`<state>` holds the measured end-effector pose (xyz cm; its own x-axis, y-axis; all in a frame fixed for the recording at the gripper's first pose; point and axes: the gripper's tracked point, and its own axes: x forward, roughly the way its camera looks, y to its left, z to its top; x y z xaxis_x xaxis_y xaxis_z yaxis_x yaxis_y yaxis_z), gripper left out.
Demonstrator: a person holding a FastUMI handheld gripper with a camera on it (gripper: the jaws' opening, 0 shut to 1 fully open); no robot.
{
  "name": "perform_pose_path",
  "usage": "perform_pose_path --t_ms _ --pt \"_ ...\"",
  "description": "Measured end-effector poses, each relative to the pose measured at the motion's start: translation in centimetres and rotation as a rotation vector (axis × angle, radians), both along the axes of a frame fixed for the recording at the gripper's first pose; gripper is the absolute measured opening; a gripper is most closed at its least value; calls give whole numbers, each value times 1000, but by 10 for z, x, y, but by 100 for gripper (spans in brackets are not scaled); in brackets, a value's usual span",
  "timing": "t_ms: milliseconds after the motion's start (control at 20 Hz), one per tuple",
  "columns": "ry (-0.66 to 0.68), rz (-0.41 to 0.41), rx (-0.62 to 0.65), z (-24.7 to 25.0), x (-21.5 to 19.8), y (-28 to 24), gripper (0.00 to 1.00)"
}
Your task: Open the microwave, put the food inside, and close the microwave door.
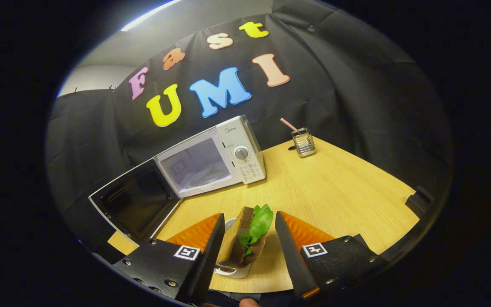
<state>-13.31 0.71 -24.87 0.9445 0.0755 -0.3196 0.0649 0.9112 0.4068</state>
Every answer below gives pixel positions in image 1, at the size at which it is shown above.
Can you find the metal mesh utensil holder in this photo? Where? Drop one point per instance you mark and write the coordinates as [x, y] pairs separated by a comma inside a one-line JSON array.
[[304, 143]]

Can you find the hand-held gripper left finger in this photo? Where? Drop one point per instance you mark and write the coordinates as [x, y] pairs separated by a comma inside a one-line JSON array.
[[211, 260]]

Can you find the black block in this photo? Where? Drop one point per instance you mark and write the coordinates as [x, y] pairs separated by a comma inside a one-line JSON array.
[[419, 199]]

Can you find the brown bread lettuce sandwich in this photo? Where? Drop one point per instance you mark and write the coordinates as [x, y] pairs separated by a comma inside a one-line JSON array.
[[239, 238]]

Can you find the white microwave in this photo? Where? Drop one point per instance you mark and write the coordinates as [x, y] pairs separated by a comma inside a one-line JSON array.
[[245, 136]]

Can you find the pink striped straw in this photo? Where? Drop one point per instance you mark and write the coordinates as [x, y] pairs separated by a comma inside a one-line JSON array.
[[288, 124]]

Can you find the glass turntable plate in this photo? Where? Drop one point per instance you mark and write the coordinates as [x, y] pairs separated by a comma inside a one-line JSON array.
[[205, 177]]

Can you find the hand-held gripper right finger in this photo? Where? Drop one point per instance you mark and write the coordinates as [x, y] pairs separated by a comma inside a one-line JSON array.
[[290, 256]]

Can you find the small white plate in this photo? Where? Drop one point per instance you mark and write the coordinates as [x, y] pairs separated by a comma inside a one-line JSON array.
[[237, 273]]

